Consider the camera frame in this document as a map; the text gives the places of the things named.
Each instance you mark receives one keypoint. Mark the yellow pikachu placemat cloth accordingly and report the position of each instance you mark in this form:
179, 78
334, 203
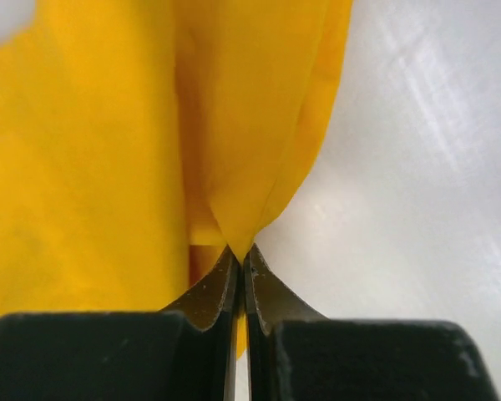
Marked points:
138, 139

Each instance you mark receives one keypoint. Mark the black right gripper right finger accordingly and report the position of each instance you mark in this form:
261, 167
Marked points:
296, 353

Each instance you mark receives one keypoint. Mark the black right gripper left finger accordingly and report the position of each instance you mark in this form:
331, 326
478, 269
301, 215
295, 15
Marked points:
185, 351

